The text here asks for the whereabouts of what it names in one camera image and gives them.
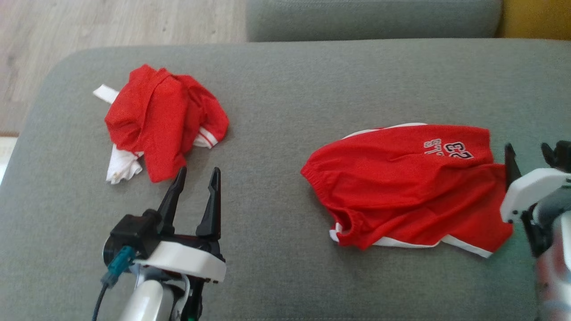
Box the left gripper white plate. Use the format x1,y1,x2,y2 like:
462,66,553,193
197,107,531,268
133,166,227,321

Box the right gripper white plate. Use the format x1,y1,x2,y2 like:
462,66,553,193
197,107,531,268
499,140,571,259

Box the red basketball jersey white sleeves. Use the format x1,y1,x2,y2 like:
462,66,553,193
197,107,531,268
93,64,230,185

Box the red basketball shorts white stripe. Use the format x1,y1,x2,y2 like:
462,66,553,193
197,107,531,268
300,123,514,259

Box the large grey sofa ottoman cushion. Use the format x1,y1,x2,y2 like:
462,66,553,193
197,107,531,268
0,38,571,321

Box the yellow sofa backrest cushion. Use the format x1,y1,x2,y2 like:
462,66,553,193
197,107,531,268
497,0,571,41

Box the white rug brown edge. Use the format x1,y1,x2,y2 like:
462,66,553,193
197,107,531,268
0,132,19,185

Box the grey sofa back cushion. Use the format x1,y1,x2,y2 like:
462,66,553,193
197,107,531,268
246,0,503,43

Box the black cable teal connector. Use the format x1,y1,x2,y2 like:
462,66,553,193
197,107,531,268
91,245,136,321

